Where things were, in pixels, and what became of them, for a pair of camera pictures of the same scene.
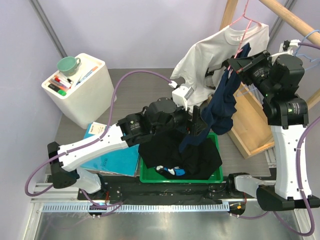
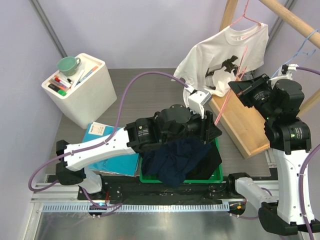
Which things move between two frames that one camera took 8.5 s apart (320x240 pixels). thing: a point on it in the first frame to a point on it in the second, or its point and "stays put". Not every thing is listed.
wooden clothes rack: x=251 y=130 stays put
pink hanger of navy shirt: x=239 y=49 to x=229 y=94
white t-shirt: x=202 y=61 stays put
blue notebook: x=124 y=161 stays put
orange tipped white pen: x=91 y=71 stays put
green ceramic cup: x=68 y=65 stays put
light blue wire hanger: x=296 y=55 to x=299 y=52
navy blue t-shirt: x=221 y=105 to x=171 y=160
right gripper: x=245 y=65 to x=245 y=89
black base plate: x=130 y=189 stays put
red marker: x=68 y=84 stays put
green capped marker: x=62 y=92 stays put
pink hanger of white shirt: x=243 y=16 stays put
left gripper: x=195 y=125 to x=208 y=129
